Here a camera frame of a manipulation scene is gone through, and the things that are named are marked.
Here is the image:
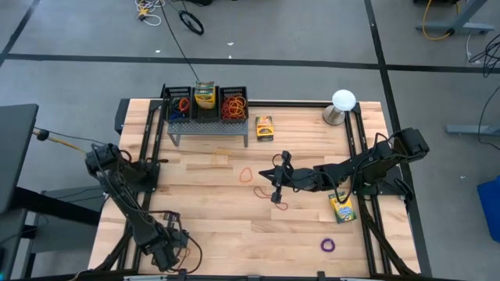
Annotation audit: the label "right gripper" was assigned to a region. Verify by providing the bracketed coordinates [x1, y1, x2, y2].
[258, 151, 318, 204]

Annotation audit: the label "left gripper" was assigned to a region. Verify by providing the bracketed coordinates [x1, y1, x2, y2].
[145, 224, 188, 273]

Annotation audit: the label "grey desk foot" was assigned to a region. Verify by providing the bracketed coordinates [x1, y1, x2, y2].
[446, 123, 500, 137]

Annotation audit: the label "yellow rubber band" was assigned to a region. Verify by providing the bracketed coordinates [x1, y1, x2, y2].
[212, 149, 234, 165]

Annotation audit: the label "grey perforated metal shelf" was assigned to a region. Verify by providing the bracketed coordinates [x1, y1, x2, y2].
[166, 119, 250, 148]

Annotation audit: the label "black plastic mesh basket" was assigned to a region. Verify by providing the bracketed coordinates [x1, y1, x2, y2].
[162, 85, 194, 124]
[218, 85, 250, 124]
[191, 86, 220, 124]

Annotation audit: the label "grey cabinet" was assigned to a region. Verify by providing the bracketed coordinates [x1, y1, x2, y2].
[30, 186, 106, 254]

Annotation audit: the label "black control box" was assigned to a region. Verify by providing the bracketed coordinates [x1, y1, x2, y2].
[114, 98, 130, 136]

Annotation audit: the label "blue bin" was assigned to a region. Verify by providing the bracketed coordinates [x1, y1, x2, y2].
[477, 175, 500, 244]

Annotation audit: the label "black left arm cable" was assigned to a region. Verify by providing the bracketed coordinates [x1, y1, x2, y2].
[150, 209, 205, 274]

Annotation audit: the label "black aluminium table frame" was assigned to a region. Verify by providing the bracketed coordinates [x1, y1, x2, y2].
[87, 97, 433, 280]

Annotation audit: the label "purple coil wrist keychain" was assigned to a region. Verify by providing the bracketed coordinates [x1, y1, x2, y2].
[320, 237, 337, 254]

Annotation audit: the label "yellow cable with black plug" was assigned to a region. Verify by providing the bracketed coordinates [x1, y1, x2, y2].
[32, 128, 87, 154]

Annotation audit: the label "coiled black floor cable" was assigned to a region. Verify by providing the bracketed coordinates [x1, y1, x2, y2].
[178, 9, 205, 37]

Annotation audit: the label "long black floor cable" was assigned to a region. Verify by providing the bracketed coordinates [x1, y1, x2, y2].
[159, 0, 201, 82]

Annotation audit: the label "white floor cables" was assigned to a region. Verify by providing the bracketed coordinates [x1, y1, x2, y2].
[134, 0, 163, 27]

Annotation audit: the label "yellow hanging cable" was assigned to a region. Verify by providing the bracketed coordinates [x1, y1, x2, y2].
[421, 0, 455, 42]

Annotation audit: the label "bundle of black cables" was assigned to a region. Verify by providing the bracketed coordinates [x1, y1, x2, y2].
[467, 33, 500, 79]

